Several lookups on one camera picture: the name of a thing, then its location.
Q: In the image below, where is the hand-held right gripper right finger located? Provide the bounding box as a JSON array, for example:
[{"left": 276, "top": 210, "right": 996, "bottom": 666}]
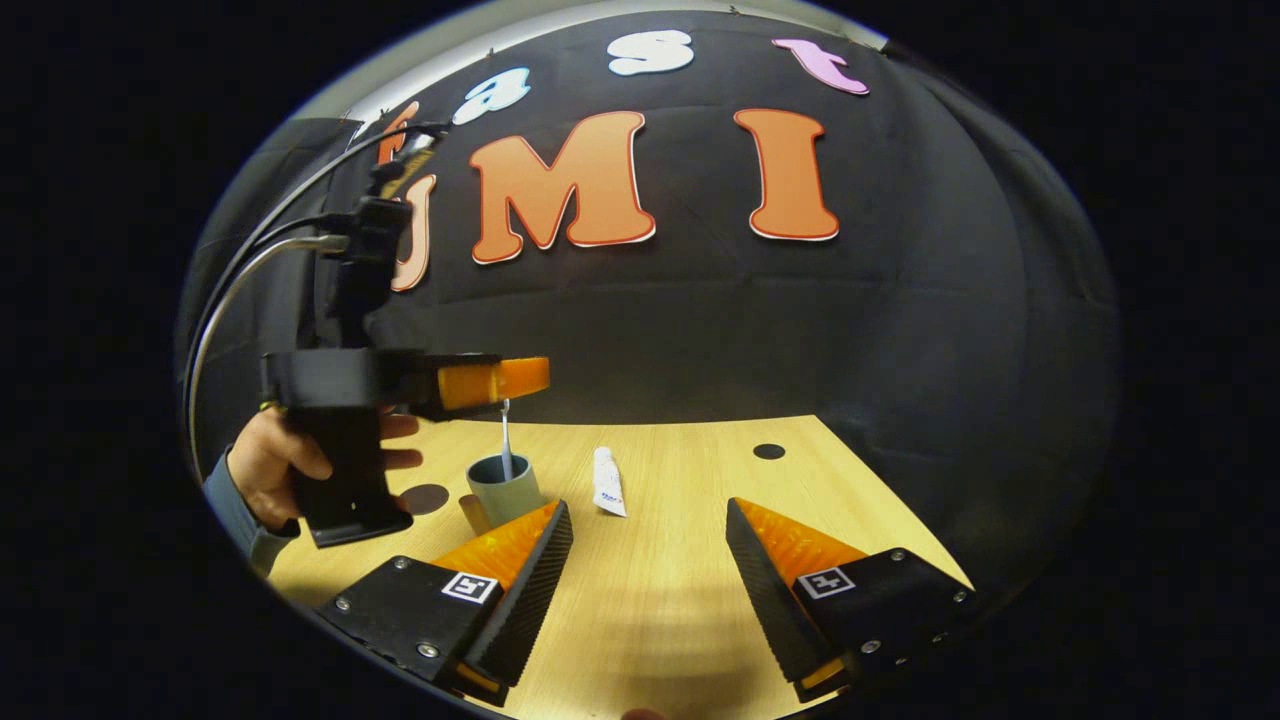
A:
[{"left": 726, "top": 497, "right": 978, "bottom": 703}]

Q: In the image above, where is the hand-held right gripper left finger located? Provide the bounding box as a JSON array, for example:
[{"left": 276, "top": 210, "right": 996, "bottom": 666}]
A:
[{"left": 318, "top": 500, "right": 575, "bottom": 708}]

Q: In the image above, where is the pale blue cup wooden handle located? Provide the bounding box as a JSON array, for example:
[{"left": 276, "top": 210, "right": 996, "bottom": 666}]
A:
[{"left": 458, "top": 453, "right": 546, "bottom": 537}]

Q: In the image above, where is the white toothpaste tube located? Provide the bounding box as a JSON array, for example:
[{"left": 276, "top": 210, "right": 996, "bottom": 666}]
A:
[{"left": 592, "top": 446, "right": 629, "bottom": 518}]

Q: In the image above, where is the wooden desktop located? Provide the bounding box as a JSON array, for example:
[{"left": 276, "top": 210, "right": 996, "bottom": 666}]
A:
[{"left": 265, "top": 415, "right": 976, "bottom": 720}]

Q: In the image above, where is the black backdrop cloth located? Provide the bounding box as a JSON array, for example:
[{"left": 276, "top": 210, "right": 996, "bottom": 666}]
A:
[{"left": 180, "top": 10, "right": 1121, "bottom": 601}]

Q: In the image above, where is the silver cable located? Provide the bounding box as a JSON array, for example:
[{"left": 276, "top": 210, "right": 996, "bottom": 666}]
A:
[{"left": 188, "top": 234, "right": 351, "bottom": 481}]

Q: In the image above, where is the black cable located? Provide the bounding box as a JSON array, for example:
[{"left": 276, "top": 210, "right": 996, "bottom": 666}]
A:
[{"left": 183, "top": 120, "right": 451, "bottom": 401}]

